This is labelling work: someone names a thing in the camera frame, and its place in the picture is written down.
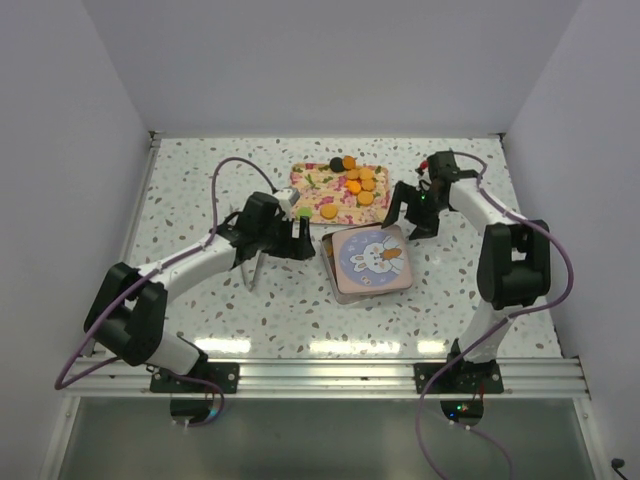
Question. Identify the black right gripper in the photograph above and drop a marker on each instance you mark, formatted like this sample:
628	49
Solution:
403	193

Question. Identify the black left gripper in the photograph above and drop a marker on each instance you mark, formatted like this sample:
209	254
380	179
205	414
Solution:
298	248

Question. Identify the square cookie tin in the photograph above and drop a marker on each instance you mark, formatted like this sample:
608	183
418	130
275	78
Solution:
345	270

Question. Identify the green round cookie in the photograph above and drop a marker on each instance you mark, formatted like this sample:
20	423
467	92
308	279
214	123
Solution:
304	212

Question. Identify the metal tongs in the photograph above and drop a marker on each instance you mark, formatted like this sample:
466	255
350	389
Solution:
250	270

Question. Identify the silver tin lid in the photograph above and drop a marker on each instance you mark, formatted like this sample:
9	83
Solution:
372	260

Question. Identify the black round cookie front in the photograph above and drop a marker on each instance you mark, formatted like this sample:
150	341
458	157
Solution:
336	165

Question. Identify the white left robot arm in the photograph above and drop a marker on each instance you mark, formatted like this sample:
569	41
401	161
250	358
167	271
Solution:
128	314

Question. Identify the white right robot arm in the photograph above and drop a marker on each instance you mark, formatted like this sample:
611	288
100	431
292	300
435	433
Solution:
513	268

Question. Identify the orange round cookie front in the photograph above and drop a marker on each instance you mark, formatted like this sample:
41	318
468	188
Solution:
328	211

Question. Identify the orange round cookie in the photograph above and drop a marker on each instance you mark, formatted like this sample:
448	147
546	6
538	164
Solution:
328	211
365	198

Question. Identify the floral cookie tray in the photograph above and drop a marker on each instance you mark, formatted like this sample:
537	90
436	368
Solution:
318	185

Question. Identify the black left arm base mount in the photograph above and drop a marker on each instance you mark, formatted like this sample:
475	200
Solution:
224	375

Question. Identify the aluminium rail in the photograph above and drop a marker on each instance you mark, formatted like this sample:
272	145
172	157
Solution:
545	378

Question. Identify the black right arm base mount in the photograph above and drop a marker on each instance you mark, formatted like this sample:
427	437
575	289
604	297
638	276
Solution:
462	378

